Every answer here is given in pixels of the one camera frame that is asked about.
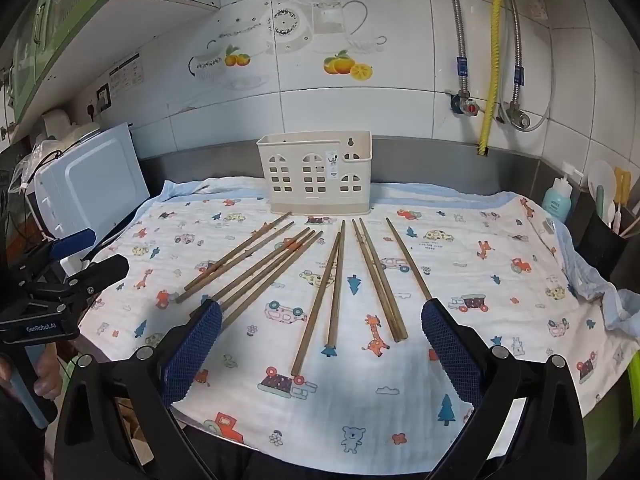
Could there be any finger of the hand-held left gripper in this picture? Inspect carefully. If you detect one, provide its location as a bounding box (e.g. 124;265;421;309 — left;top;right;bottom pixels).
50;228;97;261
65;254;130;307

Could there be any white plastic spatula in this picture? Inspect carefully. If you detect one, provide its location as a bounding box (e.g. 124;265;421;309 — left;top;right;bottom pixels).
587;160;616;227

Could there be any white microwave oven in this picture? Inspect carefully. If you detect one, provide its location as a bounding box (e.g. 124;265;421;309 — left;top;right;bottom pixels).
34;122;152;242

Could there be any brown wooden chopstick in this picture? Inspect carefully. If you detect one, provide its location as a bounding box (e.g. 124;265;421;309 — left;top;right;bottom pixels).
220;230;318;308
210;226;312;303
351;218;402;344
221;231;325;330
291;232;343;377
326;219;347;347
175;220;297;305
384;217;434;302
184;211;294;292
359;217;409;340

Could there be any thin white hose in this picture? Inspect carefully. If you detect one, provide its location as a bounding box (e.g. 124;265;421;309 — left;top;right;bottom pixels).
520;10;557;132

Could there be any teaware and fruit wall sticker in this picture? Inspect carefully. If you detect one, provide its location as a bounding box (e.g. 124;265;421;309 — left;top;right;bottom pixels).
188;0;389;92

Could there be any braided metal hose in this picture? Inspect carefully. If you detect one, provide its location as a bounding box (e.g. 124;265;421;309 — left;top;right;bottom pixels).
442;0;473;106
506;0;527;121

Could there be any metal water valve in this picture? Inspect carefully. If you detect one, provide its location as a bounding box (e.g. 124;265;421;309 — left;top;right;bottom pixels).
499;102;531;130
449;90;482;118

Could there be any person's left hand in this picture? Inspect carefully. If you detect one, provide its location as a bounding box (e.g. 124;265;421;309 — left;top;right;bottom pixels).
32;346;67;401

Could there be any teal soap pump bottle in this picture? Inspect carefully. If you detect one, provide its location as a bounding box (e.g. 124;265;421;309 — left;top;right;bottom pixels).
541;162;584;224

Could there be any cream plastic utensil holder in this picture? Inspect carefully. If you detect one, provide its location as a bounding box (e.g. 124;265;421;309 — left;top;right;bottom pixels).
256;130;374;217

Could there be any black utensil pot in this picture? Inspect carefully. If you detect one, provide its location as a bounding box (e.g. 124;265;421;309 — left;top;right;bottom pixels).
575;205;631;282

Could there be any white cartoon printed cloth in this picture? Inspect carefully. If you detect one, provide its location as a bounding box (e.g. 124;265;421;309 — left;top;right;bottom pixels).
80;176;640;461

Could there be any green wall cabinet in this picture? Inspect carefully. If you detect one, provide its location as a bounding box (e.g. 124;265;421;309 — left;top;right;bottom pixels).
0;0;222;128

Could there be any yellow gas hose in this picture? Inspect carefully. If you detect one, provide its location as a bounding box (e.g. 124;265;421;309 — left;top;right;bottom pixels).
477;0;506;157

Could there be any green plastic bin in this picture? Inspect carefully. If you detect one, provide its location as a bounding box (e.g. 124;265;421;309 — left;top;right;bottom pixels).
584;355;640;480

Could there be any white paper wall label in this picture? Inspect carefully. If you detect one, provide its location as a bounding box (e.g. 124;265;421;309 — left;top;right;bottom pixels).
108;53;146;99

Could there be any yellow brush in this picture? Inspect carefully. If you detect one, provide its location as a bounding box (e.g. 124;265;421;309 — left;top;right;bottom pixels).
613;167;632;207

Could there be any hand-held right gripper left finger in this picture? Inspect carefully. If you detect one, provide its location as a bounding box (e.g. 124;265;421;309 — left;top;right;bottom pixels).
52;298;224;480

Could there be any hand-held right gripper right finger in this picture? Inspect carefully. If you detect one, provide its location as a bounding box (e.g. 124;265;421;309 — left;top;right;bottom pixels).
420;298;588;480

